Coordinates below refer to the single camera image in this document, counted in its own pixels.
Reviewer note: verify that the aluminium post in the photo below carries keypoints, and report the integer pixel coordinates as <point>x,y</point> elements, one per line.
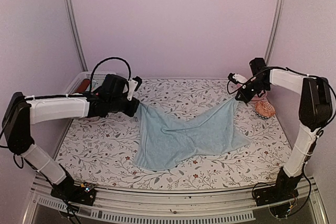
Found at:
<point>274,29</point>
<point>75,33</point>

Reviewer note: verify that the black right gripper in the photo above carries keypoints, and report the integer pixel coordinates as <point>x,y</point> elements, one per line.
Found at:
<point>246,97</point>

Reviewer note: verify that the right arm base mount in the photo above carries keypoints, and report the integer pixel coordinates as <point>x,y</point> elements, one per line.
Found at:
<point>270,195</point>

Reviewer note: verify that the teal patterned rolled towel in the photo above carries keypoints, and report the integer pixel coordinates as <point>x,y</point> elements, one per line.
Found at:
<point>96,84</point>

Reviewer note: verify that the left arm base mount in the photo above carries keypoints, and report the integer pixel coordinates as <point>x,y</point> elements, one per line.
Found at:
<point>74,193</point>

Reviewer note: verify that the left aluminium post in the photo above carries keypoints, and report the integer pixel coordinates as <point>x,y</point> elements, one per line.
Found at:
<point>75,33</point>

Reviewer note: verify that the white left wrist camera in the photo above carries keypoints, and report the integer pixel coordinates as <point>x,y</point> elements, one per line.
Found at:
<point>133,86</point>

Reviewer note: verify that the front aluminium rail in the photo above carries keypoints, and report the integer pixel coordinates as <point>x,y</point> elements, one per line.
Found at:
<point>128,205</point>

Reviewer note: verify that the pink saucer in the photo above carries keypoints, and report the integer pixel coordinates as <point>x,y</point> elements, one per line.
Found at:
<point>258,98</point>

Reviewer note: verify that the dark red rolled towel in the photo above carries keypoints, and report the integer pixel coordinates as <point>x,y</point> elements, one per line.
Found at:
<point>83,87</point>

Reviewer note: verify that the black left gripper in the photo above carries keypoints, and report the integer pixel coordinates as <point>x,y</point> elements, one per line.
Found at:
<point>131,112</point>

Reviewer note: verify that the white plastic basket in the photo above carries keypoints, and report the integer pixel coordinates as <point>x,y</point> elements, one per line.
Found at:
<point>72,87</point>

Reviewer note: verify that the light blue towel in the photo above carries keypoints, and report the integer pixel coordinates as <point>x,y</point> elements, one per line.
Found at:
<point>165,140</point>

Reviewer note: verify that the floral tablecloth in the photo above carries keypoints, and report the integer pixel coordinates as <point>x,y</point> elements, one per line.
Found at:
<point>101,151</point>

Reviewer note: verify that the right aluminium post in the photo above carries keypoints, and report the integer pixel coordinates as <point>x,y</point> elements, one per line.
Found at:
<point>274,29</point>

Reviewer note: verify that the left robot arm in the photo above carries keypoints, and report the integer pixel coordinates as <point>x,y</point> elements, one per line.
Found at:
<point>23,111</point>

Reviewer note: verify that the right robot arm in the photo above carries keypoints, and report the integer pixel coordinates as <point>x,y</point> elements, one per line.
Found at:
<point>315,111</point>

